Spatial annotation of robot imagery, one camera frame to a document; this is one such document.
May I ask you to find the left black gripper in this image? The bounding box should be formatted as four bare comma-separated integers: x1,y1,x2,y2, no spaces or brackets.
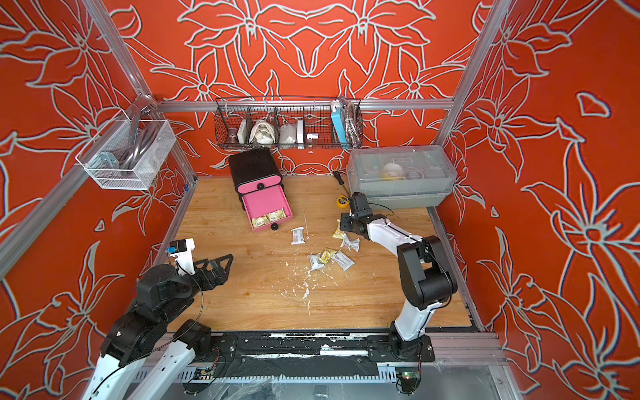
159,252,233,324

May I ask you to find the green cookie packet top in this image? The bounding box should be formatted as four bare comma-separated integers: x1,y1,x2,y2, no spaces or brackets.
333,228,347,240

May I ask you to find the white cookie packet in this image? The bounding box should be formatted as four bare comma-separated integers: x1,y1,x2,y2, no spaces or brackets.
341,233,360,253
291,227,305,245
332,251,355,271
308,253,325,271

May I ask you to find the green cookie packet small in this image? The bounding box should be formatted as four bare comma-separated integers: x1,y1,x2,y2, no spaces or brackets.
318,248,338,264

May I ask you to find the green cookie packet large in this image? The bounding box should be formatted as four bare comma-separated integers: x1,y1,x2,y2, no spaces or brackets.
252,215,271,229

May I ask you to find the pink drawer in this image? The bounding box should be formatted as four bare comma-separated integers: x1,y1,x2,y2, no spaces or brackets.
240,185,293,232
237,175,282,195

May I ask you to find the pink top drawer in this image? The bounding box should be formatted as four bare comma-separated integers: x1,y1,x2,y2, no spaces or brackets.
237,175,282,195

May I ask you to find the black pink drawer cabinet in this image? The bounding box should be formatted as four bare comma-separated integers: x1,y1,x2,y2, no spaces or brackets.
228,149,283,204

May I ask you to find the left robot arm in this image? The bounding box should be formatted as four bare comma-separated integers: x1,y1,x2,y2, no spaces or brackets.
83,254,235,399

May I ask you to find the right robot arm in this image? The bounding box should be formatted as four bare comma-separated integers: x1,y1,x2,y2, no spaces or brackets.
340,192,458,360

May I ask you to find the yellow tape measure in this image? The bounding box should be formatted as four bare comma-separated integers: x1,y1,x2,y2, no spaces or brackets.
336,195,349,209

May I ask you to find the grey plastic storage box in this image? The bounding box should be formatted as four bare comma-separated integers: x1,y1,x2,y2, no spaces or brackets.
347,145,458,210

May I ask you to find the blue box in basket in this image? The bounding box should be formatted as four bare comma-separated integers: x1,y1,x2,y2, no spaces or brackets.
330,99,348,148

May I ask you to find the white cloth in basket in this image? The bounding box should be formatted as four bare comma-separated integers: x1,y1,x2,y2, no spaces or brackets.
249,119,277,146

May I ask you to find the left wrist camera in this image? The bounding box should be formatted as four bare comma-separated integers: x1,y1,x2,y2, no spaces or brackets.
167,238,195,275

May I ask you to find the black handled screwdriver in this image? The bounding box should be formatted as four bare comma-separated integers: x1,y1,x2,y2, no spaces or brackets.
332,170,349,197

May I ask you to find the black wire wall basket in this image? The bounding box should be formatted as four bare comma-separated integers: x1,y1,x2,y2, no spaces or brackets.
214,97,364,150

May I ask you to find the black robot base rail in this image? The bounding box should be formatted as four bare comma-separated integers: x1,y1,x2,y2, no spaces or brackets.
190,328,435,379

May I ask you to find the clear plastic wall bin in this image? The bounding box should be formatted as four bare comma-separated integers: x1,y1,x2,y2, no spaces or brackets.
76,111,176,191

